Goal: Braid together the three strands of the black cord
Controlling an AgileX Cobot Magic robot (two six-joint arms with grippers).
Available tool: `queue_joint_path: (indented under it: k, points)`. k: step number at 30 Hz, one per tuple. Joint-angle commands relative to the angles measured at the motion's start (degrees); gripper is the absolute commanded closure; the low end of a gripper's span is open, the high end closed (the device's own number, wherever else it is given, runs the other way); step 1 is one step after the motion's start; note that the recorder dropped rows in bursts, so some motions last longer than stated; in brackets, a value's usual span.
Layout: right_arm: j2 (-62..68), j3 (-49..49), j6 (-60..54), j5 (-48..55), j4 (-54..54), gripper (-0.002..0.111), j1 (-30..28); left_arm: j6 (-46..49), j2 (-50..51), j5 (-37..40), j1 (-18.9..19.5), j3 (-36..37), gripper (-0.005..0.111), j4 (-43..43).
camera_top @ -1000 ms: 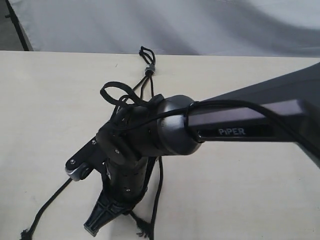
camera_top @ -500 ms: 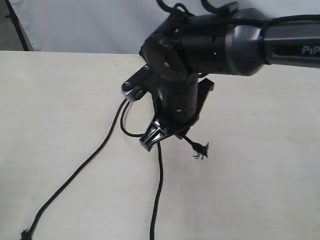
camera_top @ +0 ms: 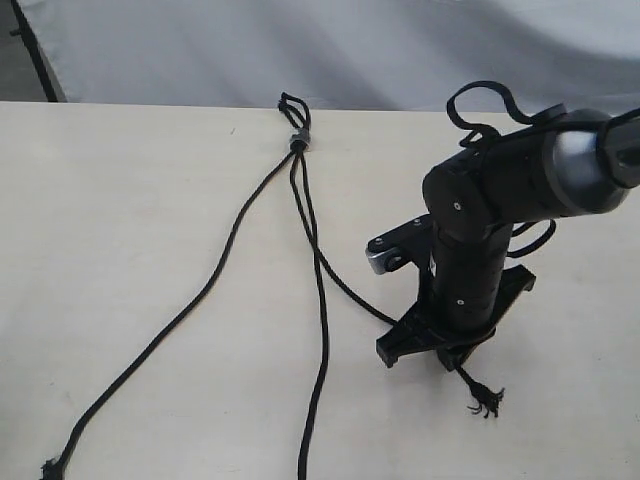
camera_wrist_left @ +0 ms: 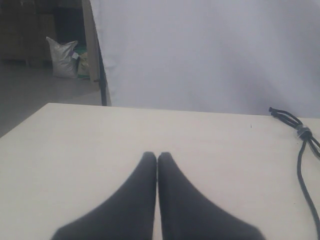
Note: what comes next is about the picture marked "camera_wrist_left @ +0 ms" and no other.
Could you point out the black backdrop stand pole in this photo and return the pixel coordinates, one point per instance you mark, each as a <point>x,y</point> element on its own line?
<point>102,80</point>

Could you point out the white backdrop cloth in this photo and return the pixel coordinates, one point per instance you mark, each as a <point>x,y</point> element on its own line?
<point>219,56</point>

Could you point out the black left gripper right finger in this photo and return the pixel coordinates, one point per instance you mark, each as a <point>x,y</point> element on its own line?
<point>186,214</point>

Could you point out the green printed bag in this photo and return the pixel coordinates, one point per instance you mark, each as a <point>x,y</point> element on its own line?
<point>83,62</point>

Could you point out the white woven sack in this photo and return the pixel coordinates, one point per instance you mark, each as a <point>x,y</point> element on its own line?
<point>63,63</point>

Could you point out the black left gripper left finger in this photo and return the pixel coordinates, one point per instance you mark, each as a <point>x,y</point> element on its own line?
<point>128,214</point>

